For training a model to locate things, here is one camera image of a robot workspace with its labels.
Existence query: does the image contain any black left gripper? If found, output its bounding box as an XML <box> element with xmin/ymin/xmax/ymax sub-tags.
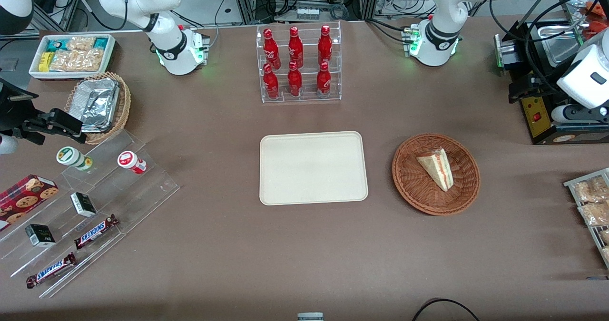
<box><xmin>508</xmin><ymin>71</ymin><xmax>564</xmax><ymax>104</ymax></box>

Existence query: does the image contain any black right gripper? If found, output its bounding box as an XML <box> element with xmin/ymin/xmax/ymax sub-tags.
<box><xmin>0</xmin><ymin>78</ymin><xmax>88</xmax><ymax>146</ymax></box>

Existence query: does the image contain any triangular sandwich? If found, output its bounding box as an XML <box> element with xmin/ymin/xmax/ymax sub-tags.
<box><xmin>416</xmin><ymin>148</ymin><xmax>454</xmax><ymax>192</ymax></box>

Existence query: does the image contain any light wicker basket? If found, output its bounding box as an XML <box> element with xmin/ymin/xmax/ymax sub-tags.
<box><xmin>64</xmin><ymin>71</ymin><xmax>132</xmax><ymax>145</ymax></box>

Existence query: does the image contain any round brown wicker basket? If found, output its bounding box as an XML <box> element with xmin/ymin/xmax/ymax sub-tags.
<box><xmin>392</xmin><ymin>133</ymin><xmax>481</xmax><ymax>216</ymax></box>

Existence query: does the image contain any beige rectangular tray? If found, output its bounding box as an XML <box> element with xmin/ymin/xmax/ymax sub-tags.
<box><xmin>259</xmin><ymin>131</ymin><xmax>369</xmax><ymax>206</ymax></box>

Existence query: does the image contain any green lidded small bottle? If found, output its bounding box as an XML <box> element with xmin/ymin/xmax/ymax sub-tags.
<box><xmin>56</xmin><ymin>146</ymin><xmax>93</xmax><ymax>172</ymax></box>

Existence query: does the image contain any black box with green edge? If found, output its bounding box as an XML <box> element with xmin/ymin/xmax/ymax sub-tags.
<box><xmin>493</xmin><ymin>23</ymin><xmax>530</xmax><ymax>70</ymax></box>

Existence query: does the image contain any black hot food display case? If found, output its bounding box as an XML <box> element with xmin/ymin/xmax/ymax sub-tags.
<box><xmin>516</xmin><ymin>0</ymin><xmax>609</xmax><ymax>146</ymax></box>

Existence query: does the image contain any aluminium foil container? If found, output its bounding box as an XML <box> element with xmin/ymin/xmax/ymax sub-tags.
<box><xmin>70</xmin><ymin>78</ymin><xmax>120</xmax><ymax>133</ymax></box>

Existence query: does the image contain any steel food pan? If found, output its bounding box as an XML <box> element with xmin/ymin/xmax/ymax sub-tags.
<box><xmin>540</xmin><ymin>22</ymin><xmax>583</xmax><ymax>66</ymax></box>

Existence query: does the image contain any clear bag of crackers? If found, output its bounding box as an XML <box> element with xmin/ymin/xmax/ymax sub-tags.
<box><xmin>67</xmin><ymin>36</ymin><xmax>97</xmax><ymax>52</ymax></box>
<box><xmin>49</xmin><ymin>49</ymin><xmax>105</xmax><ymax>73</ymax></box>

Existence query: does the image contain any red chocolate cookie box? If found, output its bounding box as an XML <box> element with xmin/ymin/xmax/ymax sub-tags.
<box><xmin>0</xmin><ymin>174</ymin><xmax>59</xmax><ymax>232</ymax></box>

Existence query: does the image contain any small black box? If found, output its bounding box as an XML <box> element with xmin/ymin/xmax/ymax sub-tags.
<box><xmin>25</xmin><ymin>224</ymin><xmax>56</xmax><ymax>248</ymax></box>
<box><xmin>70</xmin><ymin>192</ymin><xmax>98</xmax><ymax>218</ymax></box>

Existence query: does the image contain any red lidded small bottle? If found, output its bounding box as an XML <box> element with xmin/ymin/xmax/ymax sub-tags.
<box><xmin>117</xmin><ymin>151</ymin><xmax>147</xmax><ymax>175</ymax></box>

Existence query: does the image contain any white rectangular snack bin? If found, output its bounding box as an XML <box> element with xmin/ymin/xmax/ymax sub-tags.
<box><xmin>29</xmin><ymin>33</ymin><xmax>117</xmax><ymax>80</ymax></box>

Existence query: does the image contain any clear acrylic stepped shelf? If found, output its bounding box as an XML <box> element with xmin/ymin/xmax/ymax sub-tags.
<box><xmin>0</xmin><ymin>130</ymin><xmax>181</xmax><ymax>299</ymax></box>

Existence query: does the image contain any brown Snickers bar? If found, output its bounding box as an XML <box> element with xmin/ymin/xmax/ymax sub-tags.
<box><xmin>26</xmin><ymin>252</ymin><xmax>77</xmax><ymax>289</ymax></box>
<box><xmin>74</xmin><ymin>214</ymin><xmax>119</xmax><ymax>250</ymax></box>

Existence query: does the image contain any clear bag of fried snacks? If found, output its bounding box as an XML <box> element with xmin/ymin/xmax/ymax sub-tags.
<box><xmin>578</xmin><ymin>201</ymin><xmax>609</xmax><ymax>227</ymax></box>
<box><xmin>573</xmin><ymin>175</ymin><xmax>609</xmax><ymax>204</ymax></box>

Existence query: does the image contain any red cola bottle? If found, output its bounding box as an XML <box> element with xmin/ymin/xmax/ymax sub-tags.
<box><xmin>317</xmin><ymin>25</ymin><xmax>333</xmax><ymax>67</ymax></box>
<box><xmin>263</xmin><ymin>63</ymin><xmax>280</xmax><ymax>99</ymax></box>
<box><xmin>287</xmin><ymin>61</ymin><xmax>303</xmax><ymax>97</ymax></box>
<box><xmin>316</xmin><ymin>61</ymin><xmax>332</xmax><ymax>97</ymax></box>
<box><xmin>287</xmin><ymin>26</ymin><xmax>305</xmax><ymax>69</ymax></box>
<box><xmin>263</xmin><ymin>28</ymin><xmax>282</xmax><ymax>70</ymax></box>

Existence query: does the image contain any clear acrylic bottle rack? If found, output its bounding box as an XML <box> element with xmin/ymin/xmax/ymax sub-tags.
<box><xmin>255</xmin><ymin>20</ymin><xmax>343</xmax><ymax>104</ymax></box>

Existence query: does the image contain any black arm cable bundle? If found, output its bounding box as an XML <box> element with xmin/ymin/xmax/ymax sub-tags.
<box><xmin>489</xmin><ymin>0</ymin><xmax>609</xmax><ymax>98</ymax></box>

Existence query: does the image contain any grey wire rack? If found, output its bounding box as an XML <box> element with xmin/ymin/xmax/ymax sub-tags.
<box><xmin>563</xmin><ymin>167</ymin><xmax>609</xmax><ymax>270</ymax></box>

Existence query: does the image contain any black cable loop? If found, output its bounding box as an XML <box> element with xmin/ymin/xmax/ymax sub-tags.
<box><xmin>411</xmin><ymin>298</ymin><xmax>481</xmax><ymax>321</ymax></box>

